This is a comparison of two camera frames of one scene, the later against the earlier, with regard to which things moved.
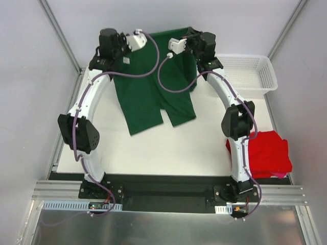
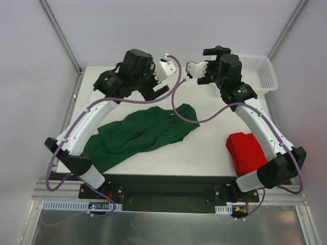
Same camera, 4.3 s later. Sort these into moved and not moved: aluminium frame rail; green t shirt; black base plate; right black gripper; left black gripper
Moved: left black gripper; right black gripper; green t shirt
Not moved: aluminium frame rail; black base plate
